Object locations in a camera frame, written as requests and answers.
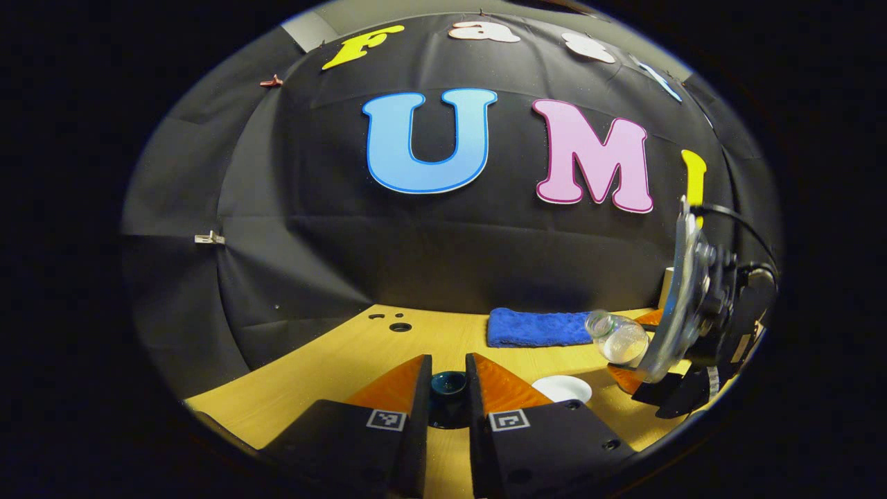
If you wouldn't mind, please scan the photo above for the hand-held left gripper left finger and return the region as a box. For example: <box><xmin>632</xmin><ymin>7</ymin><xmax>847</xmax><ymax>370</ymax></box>
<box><xmin>260</xmin><ymin>354</ymin><xmax>433</xmax><ymax>499</ymax></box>

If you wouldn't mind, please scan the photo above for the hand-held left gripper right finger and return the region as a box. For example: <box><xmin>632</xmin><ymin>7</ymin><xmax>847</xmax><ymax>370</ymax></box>
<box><xmin>466</xmin><ymin>353</ymin><xmax>635</xmax><ymax>499</ymax></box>

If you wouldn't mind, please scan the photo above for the clear plastic water bottle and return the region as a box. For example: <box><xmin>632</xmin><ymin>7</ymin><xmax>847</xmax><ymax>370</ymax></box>
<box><xmin>586</xmin><ymin>310</ymin><xmax>651</xmax><ymax>366</ymax></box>

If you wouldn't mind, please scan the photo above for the blue towel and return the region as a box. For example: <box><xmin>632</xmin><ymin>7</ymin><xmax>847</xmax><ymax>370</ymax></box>
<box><xmin>486</xmin><ymin>308</ymin><xmax>594</xmax><ymax>349</ymax></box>

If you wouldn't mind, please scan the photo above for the black backdrop cloth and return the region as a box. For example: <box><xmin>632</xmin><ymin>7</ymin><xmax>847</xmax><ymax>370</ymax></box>
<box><xmin>121</xmin><ymin>10</ymin><xmax>784</xmax><ymax>399</ymax></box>

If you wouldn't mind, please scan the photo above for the black cable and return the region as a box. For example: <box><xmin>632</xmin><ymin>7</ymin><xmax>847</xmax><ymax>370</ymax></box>
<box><xmin>690</xmin><ymin>203</ymin><xmax>780</xmax><ymax>274</ymax></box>

